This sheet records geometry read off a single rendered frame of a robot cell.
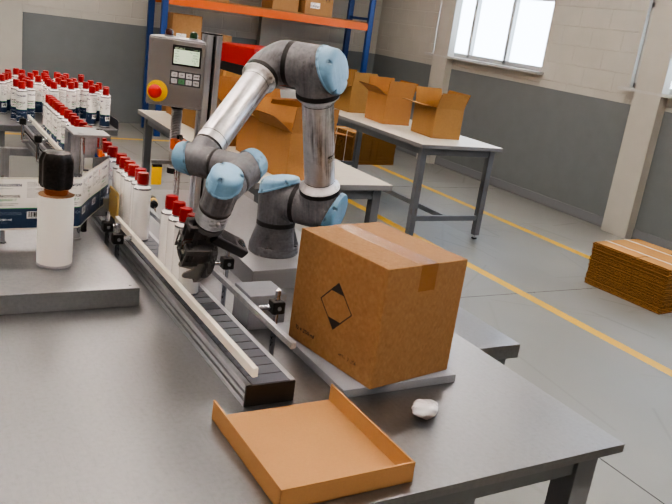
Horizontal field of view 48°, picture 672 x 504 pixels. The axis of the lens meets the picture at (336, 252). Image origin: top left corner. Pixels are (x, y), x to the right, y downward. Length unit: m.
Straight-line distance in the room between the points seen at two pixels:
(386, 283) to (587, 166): 6.62
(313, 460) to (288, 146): 2.61
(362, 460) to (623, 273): 4.42
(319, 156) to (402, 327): 0.64
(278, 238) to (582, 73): 6.30
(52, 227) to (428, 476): 1.14
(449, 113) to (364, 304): 4.80
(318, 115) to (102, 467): 1.08
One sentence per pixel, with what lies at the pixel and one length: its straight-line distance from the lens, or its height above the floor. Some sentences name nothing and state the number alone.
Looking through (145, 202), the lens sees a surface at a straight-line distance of 2.30.
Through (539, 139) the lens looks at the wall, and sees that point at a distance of 8.58.
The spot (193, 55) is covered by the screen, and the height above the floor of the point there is 1.44.
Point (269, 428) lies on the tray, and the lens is 1.48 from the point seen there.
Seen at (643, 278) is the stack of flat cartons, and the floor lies 0.19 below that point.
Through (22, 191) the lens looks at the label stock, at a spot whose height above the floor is 1.03.
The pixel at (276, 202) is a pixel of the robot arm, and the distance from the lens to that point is 2.20.
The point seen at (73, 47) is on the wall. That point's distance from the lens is 9.88.
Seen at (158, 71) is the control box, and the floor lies 1.38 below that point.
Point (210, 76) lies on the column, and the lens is 2.23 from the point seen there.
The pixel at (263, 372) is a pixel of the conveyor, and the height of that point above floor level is 0.88.
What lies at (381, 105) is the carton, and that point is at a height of 0.93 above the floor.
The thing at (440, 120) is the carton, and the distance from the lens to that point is 6.30.
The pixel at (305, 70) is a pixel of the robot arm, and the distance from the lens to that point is 1.97.
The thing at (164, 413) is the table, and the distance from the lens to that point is 1.51.
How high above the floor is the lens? 1.58
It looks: 17 degrees down
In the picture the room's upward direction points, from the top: 8 degrees clockwise
